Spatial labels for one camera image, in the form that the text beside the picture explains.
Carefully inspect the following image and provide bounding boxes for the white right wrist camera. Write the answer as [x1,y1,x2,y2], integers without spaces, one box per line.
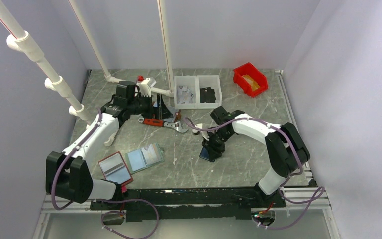
[192,123,203,135]

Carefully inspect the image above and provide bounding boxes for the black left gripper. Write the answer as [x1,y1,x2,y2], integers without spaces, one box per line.
[128,92,173,120]

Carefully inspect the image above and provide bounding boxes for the red plastic bin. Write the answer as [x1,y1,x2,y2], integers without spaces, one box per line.
[233,62,268,98]

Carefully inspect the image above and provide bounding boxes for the navy blue card holder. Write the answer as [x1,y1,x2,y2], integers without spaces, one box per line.
[199,147,215,162]

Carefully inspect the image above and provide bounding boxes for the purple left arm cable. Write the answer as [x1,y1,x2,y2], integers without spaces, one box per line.
[50,107,160,239]

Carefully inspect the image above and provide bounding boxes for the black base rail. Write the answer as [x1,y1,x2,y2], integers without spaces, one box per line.
[90,187,286,222]

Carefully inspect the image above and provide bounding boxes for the gold cards in bin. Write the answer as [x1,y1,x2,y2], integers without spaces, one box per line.
[242,75,260,91]

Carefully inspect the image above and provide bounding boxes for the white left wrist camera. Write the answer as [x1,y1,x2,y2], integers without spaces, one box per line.
[136,75,157,96]

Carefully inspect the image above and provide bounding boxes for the white pvc pipe frame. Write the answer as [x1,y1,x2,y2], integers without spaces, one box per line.
[0,0,179,147]

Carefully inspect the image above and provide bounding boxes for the white bin with black cards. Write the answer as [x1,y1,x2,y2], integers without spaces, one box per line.
[197,75,222,109]

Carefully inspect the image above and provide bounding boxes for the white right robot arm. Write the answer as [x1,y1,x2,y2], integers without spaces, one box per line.
[199,106,310,207]

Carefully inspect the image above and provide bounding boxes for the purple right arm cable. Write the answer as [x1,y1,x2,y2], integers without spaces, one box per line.
[183,116,326,231]

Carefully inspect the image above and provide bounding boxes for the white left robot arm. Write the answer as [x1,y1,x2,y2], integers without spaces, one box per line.
[45,81,157,210]

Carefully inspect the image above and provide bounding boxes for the orange handled adjustable wrench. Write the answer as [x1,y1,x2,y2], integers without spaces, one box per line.
[138,117,188,133]

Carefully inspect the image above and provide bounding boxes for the green open card holder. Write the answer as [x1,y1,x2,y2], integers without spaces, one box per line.
[125,143,164,174]

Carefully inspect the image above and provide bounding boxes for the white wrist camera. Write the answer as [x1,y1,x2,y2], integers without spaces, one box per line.
[136,75,157,96]
[192,123,203,135]

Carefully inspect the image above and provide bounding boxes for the red open card holder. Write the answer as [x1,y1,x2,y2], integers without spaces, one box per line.
[98,152,133,186]

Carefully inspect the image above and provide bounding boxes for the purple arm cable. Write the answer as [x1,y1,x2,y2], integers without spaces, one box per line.
[50,107,160,239]
[183,116,326,231]

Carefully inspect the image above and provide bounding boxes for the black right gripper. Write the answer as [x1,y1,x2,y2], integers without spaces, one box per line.
[202,128,234,162]

